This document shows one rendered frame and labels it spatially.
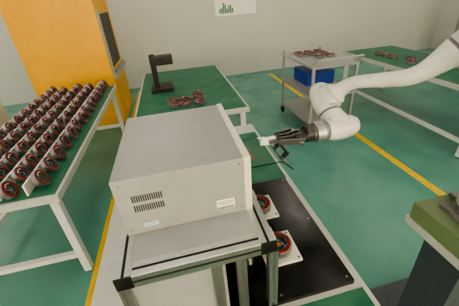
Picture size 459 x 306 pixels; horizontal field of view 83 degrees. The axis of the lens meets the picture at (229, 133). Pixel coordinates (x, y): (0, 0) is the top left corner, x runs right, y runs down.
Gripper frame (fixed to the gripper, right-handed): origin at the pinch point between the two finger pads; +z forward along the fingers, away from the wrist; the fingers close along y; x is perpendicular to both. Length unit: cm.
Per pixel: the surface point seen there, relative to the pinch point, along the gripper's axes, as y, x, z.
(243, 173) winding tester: -28.6, 8.1, 18.1
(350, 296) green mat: -44, -43, -15
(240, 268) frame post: -41, -17, 24
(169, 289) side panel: -41, -18, 45
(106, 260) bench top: -4, -44, 75
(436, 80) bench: 132, -44, -242
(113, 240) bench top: 7, -44, 74
